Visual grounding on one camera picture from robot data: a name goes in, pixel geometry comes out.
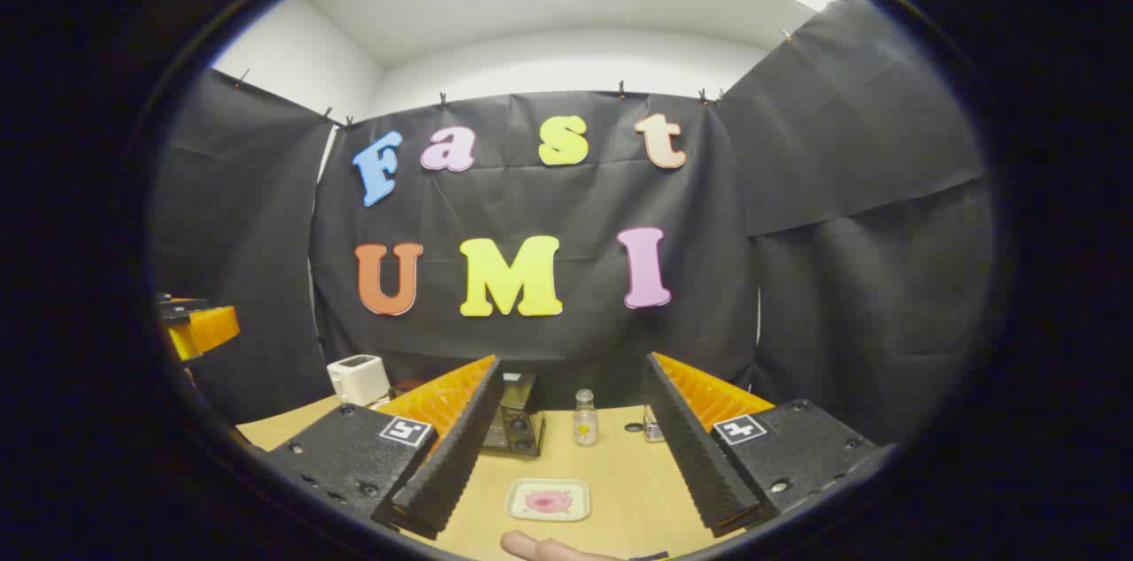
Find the plate of pink meat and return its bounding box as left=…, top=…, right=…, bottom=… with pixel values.
left=505, top=479, right=591, bottom=522

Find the small glass bottle yellow label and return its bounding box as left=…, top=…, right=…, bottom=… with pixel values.
left=573, top=388, right=598, bottom=447

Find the white toaster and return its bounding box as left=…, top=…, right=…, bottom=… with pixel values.
left=327, top=355, right=391, bottom=406

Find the black backdrop cloth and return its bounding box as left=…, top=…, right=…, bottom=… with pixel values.
left=150, top=0, right=997, bottom=447

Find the black electric oven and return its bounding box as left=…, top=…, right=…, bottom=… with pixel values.
left=389, top=371, right=547, bottom=457

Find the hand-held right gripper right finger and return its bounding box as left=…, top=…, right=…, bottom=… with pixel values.
left=644, top=353, right=886, bottom=537

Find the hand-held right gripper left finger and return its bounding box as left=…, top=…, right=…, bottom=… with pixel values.
left=266, top=355, right=505, bottom=540

